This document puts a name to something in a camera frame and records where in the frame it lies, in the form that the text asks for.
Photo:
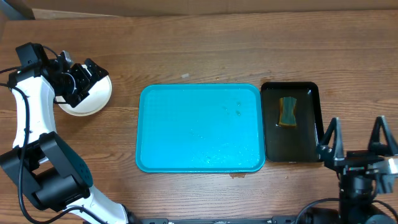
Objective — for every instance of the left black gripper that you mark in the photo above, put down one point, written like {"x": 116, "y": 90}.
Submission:
{"x": 96, "y": 70}

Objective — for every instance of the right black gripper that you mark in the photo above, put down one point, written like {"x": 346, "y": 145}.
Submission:
{"x": 358, "y": 159}

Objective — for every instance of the white plate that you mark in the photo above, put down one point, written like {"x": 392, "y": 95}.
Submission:
{"x": 100, "y": 93}

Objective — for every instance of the yellow green sponge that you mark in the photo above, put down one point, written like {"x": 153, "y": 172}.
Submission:
{"x": 287, "y": 107}

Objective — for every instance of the yellow-green plate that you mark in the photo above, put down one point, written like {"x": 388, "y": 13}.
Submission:
{"x": 82, "y": 109}

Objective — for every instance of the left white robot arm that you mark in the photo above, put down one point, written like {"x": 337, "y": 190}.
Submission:
{"x": 46, "y": 170}

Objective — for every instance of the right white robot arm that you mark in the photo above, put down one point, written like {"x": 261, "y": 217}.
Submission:
{"x": 357, "y": 201}

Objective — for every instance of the black water tray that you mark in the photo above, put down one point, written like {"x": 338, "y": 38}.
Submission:
{"x": 292, "y": 144}

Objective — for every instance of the blue plastic tray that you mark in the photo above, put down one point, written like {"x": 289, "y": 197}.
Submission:
{"x": 200, "y": 128}

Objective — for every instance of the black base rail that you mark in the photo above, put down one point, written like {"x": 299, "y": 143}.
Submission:
{"x": 282, "y": 219}

